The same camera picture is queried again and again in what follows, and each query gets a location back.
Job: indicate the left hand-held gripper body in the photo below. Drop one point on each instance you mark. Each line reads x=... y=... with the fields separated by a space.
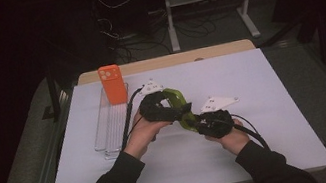
x=154 y=110

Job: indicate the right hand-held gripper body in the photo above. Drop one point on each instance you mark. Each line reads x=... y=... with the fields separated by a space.
x=216 y=124

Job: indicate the green cartoon print phone case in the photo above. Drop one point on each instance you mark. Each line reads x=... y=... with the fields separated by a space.
x=177 y=95

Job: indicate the orange phone case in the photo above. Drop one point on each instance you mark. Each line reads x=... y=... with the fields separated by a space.
x=114 y=90

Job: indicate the clear plastic rack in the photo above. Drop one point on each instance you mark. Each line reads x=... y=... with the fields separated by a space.
x=113 y=130

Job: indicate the person's right hand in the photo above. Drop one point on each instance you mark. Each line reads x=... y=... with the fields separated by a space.
x=235 y=141

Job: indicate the person's left hand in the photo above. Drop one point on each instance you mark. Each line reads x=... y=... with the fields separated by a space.
x=141 y=136

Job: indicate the white table board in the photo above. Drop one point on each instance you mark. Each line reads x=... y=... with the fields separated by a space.
x=181 y=169

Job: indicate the wooden table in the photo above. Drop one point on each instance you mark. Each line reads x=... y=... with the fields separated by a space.
x=178 y=58

